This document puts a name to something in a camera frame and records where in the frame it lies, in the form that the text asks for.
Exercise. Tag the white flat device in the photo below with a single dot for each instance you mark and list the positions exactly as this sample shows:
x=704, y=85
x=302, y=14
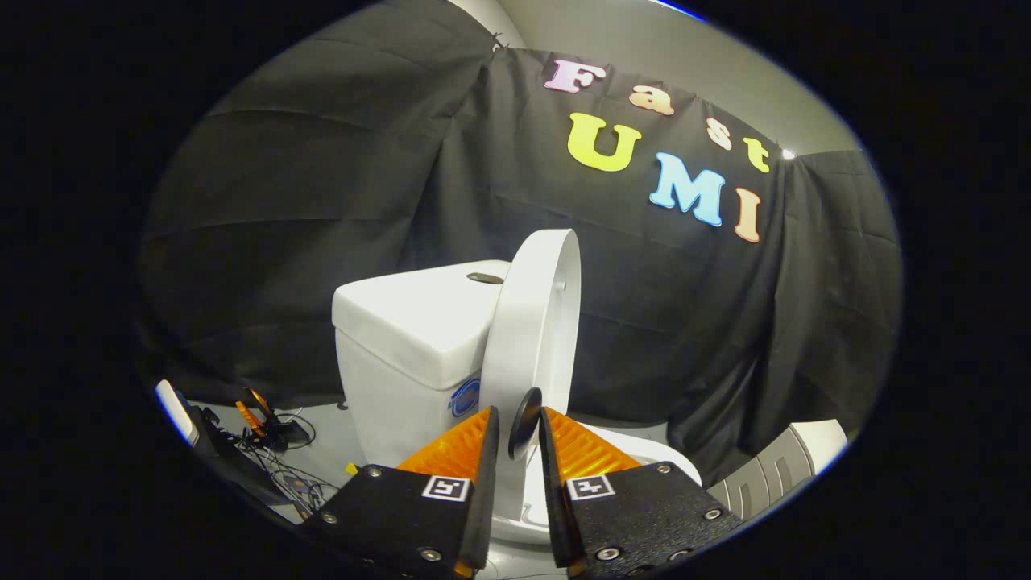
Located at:
x=175, y=411

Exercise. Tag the black backdrop cloth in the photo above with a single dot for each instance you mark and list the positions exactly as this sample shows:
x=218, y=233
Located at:
x=322, y=201

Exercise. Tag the white toilet lid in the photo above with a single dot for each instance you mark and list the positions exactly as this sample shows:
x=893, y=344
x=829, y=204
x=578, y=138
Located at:
x=527, y=322

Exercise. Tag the grey drawer cabinet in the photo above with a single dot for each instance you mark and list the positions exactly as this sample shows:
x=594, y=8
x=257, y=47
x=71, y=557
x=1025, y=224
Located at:
x=773, y=471

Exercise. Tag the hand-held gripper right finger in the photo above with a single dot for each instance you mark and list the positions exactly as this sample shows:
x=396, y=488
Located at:
x=636, y=515

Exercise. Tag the white toilet tank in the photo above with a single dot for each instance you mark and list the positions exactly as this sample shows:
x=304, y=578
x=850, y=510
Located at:
x=403, y=354

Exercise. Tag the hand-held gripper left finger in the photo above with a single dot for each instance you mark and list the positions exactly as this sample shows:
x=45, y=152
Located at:
x=403, y=515

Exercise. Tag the black round lid knob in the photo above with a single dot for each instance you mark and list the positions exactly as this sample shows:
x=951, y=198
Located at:
x=524, y=423

